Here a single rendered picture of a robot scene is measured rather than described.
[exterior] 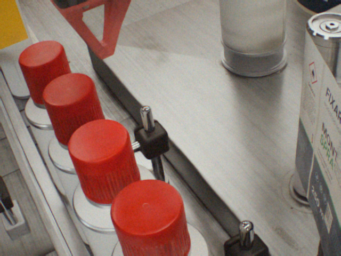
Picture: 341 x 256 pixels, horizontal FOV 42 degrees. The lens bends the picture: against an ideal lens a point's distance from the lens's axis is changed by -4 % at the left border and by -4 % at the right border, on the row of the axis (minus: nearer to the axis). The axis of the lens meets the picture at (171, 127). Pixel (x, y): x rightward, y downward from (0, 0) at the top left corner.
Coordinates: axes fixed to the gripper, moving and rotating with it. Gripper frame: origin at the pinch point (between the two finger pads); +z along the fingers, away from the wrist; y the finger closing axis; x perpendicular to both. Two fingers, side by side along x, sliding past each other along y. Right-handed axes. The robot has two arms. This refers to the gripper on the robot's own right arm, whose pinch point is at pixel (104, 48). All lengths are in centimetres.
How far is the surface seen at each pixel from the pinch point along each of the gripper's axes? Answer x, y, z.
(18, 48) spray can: 6.0, 17.3, 6.0
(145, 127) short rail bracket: -1.5, -2.6, 9.0
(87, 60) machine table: -4.7, 27.9, 18.9
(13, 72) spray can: 7.8, 17.7, 9.2
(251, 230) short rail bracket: -1.9, -19.8, 6.9
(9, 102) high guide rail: 9.8, 6.3, 5.5
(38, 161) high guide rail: 9.8, -4.3, 5.4
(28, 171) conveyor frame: 11.2, 4.4, 13.9
